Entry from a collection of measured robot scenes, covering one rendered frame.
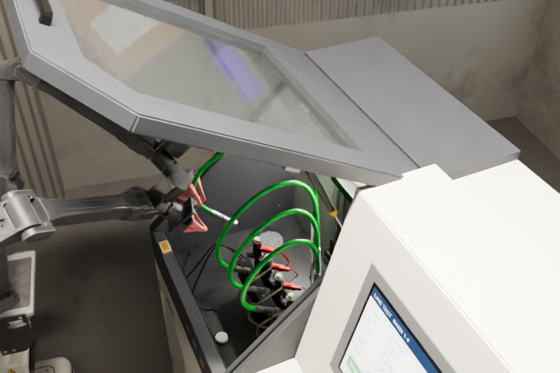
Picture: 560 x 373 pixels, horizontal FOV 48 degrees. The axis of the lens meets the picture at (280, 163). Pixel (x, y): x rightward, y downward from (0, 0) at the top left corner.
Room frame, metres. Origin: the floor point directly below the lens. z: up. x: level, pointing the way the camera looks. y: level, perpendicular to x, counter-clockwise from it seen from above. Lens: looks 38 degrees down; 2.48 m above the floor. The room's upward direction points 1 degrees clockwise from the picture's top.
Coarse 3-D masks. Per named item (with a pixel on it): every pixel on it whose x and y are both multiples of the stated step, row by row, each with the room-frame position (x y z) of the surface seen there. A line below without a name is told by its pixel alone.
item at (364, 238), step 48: (384, 192) 1.07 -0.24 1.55; (432, 192) 1.07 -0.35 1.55; (384, 240) 0.95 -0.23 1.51; (432, 240) 0.92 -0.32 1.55; (480, 240) 0.92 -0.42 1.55; (336, 288) 1.00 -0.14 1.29; (432, 288) 0.81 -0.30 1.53; (480, 288) 0.79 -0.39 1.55; (528, 288) 0.79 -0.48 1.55; (336, 336) 0.94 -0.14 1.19; (432, 336) 0.75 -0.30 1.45; (480, 336) 0.68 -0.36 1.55; (528, 336) 0.68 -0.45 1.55
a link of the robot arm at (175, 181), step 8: (176, 176) 1.29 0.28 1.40; (160, 184) 1.26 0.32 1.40; (168, 184) 1.25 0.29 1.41; (176, 184) 1.26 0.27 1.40; (184, 184) 1.28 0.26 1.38; (152, 192) 1.25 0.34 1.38; (160, 192) 1.24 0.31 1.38; (168, 192) 1.24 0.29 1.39; (176, 192) 1.25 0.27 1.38; (152, 200) 1.24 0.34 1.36; (160, 200) 1.23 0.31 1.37; (168, 200) 1.25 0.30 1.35; (144, 216) 1.19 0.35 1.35; (152, 216) 1.22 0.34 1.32
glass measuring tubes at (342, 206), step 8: (336, 184) 1.42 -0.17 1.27; (344, 184) 1.40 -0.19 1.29; (352, 184) 1.40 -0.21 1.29; (336, 192) 1.44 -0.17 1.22; (344, 192) 1.38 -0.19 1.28; (352, 192) 1.36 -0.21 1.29; (336, 200) 1.44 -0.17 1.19; (344, 200) 1.41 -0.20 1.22; (336, 208) 1.44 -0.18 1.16; (344, 208) 1.41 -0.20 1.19; (344, 216) 1.38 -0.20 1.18; (336, 224) 1.44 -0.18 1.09; (336, 232) 1.44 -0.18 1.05; (336, 240) 1.41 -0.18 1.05; (328, 248) 1.46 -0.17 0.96; (328, 256) 1.43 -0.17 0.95
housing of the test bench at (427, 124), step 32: (320, 64) 1.73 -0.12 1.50; (352, 64) 1.73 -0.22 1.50; (384, 64) 1.74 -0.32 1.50; (352, 96) 1.55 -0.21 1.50; (384, 96) 1.55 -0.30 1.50; (416, 96) 1.55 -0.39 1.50; (448, 96) 1.56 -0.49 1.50; (384, 128) 1.39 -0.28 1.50; (416, 128) 1.39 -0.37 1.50; (448, 128) 1.39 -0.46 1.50; (480, 128) 1.39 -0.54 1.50; (416, 160) 1.25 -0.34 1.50; (448, 160) 1.25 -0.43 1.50; (480, 160) 1.25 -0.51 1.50; (512, 160) 1.29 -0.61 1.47; (480, 192) 1.16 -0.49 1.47; (512, 192) 1.17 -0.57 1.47; (544, 192) 1.17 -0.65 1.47; (512, 224) 1.05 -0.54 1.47; (544, 224) 1.05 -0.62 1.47; (544, 256) 0.95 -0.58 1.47
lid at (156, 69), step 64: (64, 0) 1.32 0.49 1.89; (128, 0) 1.52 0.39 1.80; (64, 64) 0.94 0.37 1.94; (128, 64) 1.11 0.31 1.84; (192, 64) 1.28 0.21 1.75; (256, 64) 1.51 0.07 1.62; (128, 128) 0.86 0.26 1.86; (192, 128) 0.91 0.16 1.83; (256, 128) 1.03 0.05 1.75; (320, 128) 1.24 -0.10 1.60
